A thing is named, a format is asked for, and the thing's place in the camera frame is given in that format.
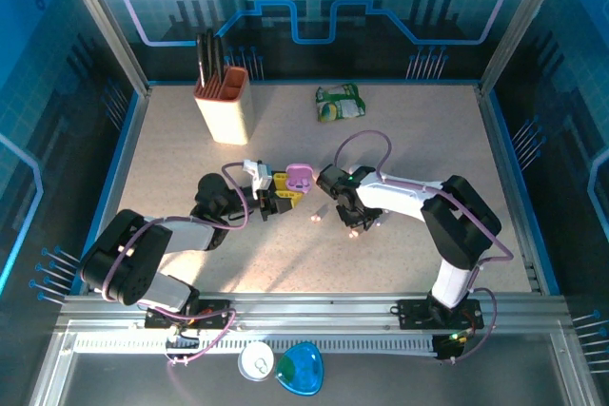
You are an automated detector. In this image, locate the purple earbud charging case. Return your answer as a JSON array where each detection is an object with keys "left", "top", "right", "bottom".
[{"left": 285, "top": 163, "right": 314, "bottom": 194}]

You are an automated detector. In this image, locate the beige knife block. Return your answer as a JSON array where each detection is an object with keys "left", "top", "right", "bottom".
[{"left": 193, "top": 66, "right": 251, "bottom": 146}]

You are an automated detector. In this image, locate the green snack bag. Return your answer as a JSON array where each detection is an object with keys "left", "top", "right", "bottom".
[{"left": 314, "top": 82, "right": 367, "bottom": 125}]

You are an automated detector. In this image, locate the blue green plastic dish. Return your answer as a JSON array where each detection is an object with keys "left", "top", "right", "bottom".
[{"left": 274, "top": 341, "right": 324, "bottom": 397}]

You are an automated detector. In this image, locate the white round can lid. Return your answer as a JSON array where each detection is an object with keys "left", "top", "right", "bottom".
[{"left": 237, "top": 341, "right": 276, "bottom": 382}]

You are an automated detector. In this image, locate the aluminium side rail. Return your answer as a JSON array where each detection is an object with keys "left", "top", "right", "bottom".
[
  {"left": 475, "top": 85, "right": 546, "bottom": 293},
  {"left": 70, "top": 87, "right": 154, "bottom": 296}
]

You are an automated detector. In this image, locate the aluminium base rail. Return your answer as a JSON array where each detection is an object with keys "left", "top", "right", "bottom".
[{"left": 59, "top": 291, "right": 570, "bottom": 334}]

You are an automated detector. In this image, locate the white slotted cable duct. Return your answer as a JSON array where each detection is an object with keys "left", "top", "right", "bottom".
[{"left": 70, "top": 333, "right": 440, "bottom": 356}]

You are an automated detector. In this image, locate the black knife handle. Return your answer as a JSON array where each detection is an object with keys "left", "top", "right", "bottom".
[
  {"left": 214, "top": 35, "right": 226, "bottom": 82},
  {"left": 197, "top": 33, "right": 207, "bottom": 88},
  {"left": 205, "top": 28, "right": 216, "bottom": 87}
]

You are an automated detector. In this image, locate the aluminium frame post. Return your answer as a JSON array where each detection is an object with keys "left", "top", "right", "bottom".
[
  {"left": 52, "top": 0, "right": 153, "bottom": 98},
  {"left": 479, "top": 0, "right": 570, "bottom": 96}
]

